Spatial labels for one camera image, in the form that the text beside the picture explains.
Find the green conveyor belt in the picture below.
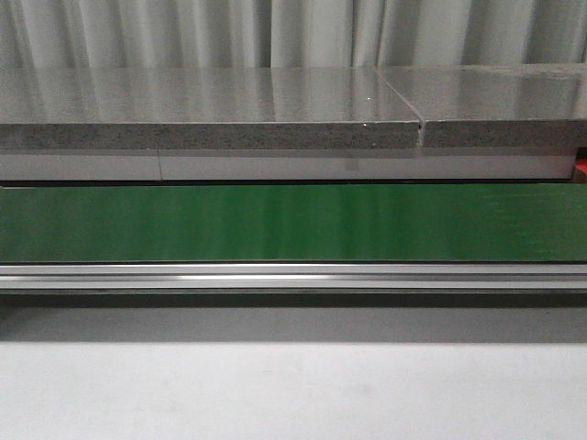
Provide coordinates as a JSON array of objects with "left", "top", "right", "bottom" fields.
[{"left": 1, "top": 183, "right": 586, "bottom": 263}]

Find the grey stone counter slab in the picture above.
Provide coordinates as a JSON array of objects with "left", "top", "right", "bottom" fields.
[
  {"left": 1, "top": 68, "right": 419, "bottom": 150},
  {"left": 377, "top": 64, "right": 586, "bottom": 153}
]

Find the grey stone counter slab right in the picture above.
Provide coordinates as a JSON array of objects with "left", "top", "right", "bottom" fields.
[{"left": 377, "top": 64, "right": 586, "bottom": 153}]

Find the white counter base panel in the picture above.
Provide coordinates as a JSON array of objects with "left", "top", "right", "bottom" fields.
[{"left": 1, "top": 148, "right": 576, "bottom": 182}]

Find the red object behind counter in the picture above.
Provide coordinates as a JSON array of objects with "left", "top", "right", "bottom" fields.
[{"left": 571, "top": 158, "right": 587, "bottom": 183}]

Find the grey pleated curtain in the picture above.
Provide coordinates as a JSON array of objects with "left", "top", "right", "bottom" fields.
[{"left": 1, "top": 1, "right": 586, "bottom": 68}]

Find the aluminium conveyor side rail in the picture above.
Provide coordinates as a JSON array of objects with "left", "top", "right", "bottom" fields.
[{"left": 1, "top": 263, "right": 586, "bottom": 293}]

